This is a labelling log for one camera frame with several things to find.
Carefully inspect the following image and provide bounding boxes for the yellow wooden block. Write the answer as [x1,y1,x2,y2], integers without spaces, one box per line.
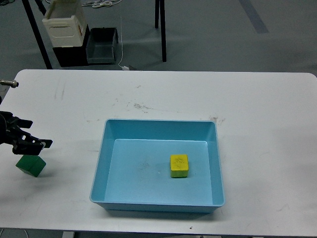
[170,154,189,178]

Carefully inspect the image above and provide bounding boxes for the dark grey plastic bin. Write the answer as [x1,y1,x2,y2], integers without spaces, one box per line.
[86,27,118,64]

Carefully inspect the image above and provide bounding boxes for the green wooden block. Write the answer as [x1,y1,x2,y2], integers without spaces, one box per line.
[15,155,46,178]

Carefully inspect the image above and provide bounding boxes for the black left table leg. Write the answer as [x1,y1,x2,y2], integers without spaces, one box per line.
[22,0,52,69]

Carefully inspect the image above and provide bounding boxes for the blue plastic box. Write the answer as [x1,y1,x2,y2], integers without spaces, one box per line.
[90,119,225,213]

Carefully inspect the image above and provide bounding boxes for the cream plastic crate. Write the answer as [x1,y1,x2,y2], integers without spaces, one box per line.
[42,0,87,48]

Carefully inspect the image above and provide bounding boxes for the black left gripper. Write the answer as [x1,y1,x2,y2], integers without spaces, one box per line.
[0,111,53,156]

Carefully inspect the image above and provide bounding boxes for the white coiled rope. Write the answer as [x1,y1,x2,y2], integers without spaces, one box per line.
[81,0,122,8]

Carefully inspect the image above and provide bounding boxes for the black right table legs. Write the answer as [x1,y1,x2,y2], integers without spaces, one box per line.
[155,0,167,62]

